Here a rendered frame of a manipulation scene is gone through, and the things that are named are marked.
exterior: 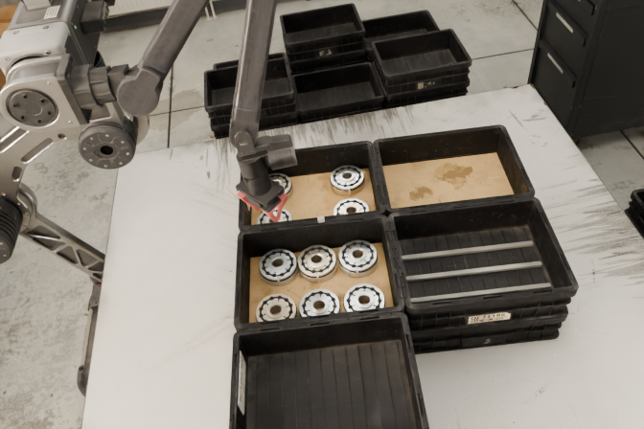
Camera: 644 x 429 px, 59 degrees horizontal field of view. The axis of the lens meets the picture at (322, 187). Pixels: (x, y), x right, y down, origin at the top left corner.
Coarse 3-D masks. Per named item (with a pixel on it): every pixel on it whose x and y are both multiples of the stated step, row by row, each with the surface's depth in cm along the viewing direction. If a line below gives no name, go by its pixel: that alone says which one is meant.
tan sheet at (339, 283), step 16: (336, 256) 156; (384, 256) 154; (256, 272) 154; (336, 272) 152; (384, 272) 150; (256, 288) 151; (272, 288) 150; (288, 288) 150; (304, 288) 149; (320, 288) 149; (336, 288) 148; (384, 288) 147; (256, 304) 147; (256, 320) 144
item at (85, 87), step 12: (60, 60) 110; (72, 60) 112; (60, 72) 107; (72, 72) 110; (84, 72) 110; (96, 72) 110; (60, 84) 107; (72, 84) 109; (84, 84) 109; (96, 84) 110; (108, 84) 110; (72, 96) 109; (84, 96) 110; (96, 96) 110; (108, 96) 111; (72, 108) 111; (84, 108) 113; (96, 108) 115; (84, 120) 113
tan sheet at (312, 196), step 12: (300, 180) 177; (312, 180) 177; (324, 180) 176; (300, 192) 174; (312, 192) 173; (324, 192) 173; (360, 192) 171; (372, 192) 171; (288, 204) 171; (300, 204) 170; (312, 204) 170; (324, 204) 169; (336, 204) 169; (372, 204) 167; (252, 216) 169; (300, 216) 167; (312, 216) 166
